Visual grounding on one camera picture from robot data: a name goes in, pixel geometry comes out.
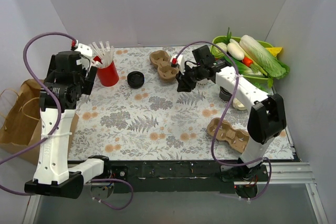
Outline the black takeout coffee cup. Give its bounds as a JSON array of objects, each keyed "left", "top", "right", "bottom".
[{"left": 219, "top": 87, "right": 232, "bottom": 105}]

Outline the brown pulp cup carrier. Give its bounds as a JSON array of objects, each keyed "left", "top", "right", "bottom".
[
  {"left": 216, "top": 120, "right": 250, "bottom": 153},
  {"left": 149, "top": 50, "right": 179, "bottom": 82}
]

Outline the black plastic cup lids stack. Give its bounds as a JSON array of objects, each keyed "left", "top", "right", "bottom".
[{"left": 127, "top": 71, "right": 145, "bottom": 89}]

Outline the brown paper bag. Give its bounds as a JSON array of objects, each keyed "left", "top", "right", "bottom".
[{"left": 0, "top": 78, "right": 79, "bottom": 166}]

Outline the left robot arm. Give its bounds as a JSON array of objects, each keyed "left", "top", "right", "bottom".
[{"left": 24, "top": 51, "right": 112, "bottom": 199}]

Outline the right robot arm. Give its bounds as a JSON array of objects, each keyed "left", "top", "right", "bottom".
[{"left": 170, "top": 46, "right": 287, "bottom": 181}]

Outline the red plastic straw cup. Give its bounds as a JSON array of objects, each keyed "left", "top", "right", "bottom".
[{"left": 97, "top": 62, "right": 119, "bottom": 87}]

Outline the round green cabbage toy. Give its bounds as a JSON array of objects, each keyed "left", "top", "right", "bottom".
[{"left": 211, "top": 42, "right": 227, "bottom": 58}]

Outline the white wrapped straws bundle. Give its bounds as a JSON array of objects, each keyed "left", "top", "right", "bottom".
[{"left": 89, "top": 41, "right": 114, "bottom": 69}]

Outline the white radish toy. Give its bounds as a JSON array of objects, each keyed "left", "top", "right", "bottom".
[{"left": 227, "top": 39, "right": 245, "bottom": 61}]

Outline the white paper cup stack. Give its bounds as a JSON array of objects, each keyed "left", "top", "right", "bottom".
[{"left": 232, "top": 98, "right": 247, "bottom": 111}]

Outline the orange carrot toy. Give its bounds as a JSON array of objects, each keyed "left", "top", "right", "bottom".
[{"left": 242, "top": 56, "right": 254, "bottom": 67}]

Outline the green bok choy toy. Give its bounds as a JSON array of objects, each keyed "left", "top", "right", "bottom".
[{"left": 232, "top": 58, "right": 254, "bottom": 75}]

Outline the floral patterned table mat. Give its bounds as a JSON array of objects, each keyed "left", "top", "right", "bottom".
[{"left": 67, "top": 46, "right": 294, "bottom": 161}]

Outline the green vegetable tray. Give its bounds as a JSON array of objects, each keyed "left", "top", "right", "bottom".
[{"left": 211, "top": 36, "right": 282, "bottom": 84}]

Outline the small bok choy toy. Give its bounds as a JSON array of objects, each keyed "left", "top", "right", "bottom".
[{"left": 254, "top": 83, "right": 271, "bottom": 94}]

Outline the napa cabbage toy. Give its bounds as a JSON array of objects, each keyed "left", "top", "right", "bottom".
[{"left": 239, "top": 35, "right": 290, "bottom": 79}]

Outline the yellow pepper toy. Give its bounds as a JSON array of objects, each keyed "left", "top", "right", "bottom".
[{"left": 266, "top": 47, "right": 282, "bottom": 58}]

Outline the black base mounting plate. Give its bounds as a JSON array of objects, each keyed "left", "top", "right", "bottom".
[{"left": 81, "top": 161, "right": 271, "bottom": 195}]

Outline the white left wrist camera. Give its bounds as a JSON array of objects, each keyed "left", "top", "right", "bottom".
[{"left": 71, "top": 40, "right": 93, "bottom": 59}]

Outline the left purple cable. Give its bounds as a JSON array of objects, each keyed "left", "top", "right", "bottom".
[{"left": 0, "top": 31, "right": 134, "bottom": 211}]

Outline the purple cable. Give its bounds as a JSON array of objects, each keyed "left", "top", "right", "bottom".
[
  {"left": 173, "top": 40, "right": 273, "bottom": 201},
  {"left": 0, "top": 31, "right": 134, "bottom": 211}
]

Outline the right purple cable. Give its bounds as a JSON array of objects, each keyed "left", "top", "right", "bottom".
[{"left": 173, "top": 40, "right": 273, "bottom": 201}]

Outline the aluminium frame rail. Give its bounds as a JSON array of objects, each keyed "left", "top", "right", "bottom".
[{"left": 24, "top": 156, "right": 328, "bottom": 223}]

